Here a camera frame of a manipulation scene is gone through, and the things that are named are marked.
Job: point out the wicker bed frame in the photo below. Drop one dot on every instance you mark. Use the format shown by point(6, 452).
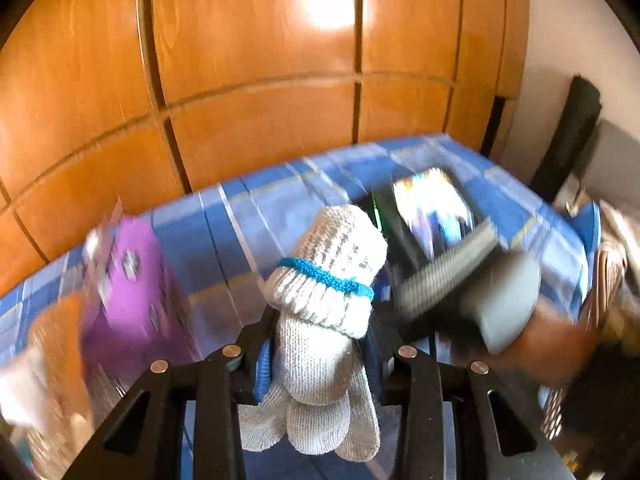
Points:
point(610, 275)

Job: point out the blue plaid bedsheet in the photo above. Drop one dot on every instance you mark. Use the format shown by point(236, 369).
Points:
point(225, 240)

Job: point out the white knit gloves bundle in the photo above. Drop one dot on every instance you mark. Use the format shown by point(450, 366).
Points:
point(320, 360)

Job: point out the purple cardboard box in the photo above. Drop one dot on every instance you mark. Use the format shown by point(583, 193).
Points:
point(145, 290)

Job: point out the orange wooden wardrobe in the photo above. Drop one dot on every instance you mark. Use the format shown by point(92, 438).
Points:
point(250, 35)

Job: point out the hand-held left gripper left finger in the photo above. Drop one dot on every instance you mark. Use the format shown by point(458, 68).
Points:
point(262, 365)

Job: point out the glittery gold box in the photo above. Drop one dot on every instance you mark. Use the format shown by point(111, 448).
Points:
point(45, 350)

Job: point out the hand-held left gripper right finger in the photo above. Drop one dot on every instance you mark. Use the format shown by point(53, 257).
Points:
point(374, 365)

